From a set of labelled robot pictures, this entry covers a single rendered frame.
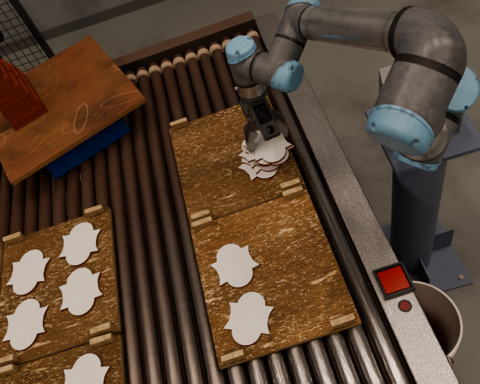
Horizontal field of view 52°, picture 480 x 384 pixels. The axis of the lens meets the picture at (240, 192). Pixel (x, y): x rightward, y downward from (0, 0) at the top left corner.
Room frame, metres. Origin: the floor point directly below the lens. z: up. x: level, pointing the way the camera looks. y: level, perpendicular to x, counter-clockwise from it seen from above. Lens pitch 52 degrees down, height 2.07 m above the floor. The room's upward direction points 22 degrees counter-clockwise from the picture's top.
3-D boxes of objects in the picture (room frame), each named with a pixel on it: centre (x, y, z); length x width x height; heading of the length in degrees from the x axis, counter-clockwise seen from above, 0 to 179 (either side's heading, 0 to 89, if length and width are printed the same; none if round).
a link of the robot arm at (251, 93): (0.98, -0.13, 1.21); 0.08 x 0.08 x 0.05
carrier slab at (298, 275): (0.61, 0.01, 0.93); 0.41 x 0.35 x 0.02; 176
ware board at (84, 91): (1.48, 0.48, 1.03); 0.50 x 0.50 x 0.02; 16
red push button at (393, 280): (0.46, -0.26, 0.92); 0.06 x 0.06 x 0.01; 86
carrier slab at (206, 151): (1.03, -0.02, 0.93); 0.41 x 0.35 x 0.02; 176
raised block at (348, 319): (0.41, -0.11, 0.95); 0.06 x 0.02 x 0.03; 86
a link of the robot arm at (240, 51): (0.97, -0.13, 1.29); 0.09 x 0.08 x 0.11; 34
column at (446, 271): (0.90, -0.59, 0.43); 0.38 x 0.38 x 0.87; 83
